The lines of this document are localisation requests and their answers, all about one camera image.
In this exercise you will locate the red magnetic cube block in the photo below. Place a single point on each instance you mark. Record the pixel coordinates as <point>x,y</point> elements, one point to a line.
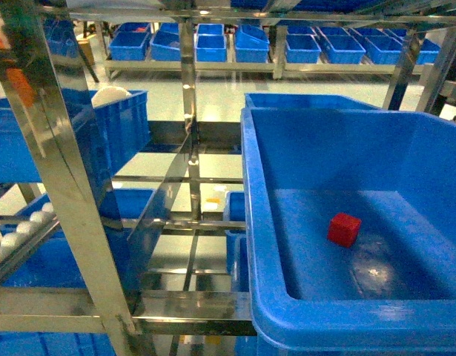
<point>343,230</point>

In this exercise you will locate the large blue bin holding block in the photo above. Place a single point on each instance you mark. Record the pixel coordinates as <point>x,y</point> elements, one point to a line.
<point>394,291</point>

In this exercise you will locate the stainless steel shelf rack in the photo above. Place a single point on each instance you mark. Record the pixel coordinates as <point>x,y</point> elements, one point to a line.
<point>77,273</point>

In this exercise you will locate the blue bin with white items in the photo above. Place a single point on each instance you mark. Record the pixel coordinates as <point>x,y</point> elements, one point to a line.
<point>123,125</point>

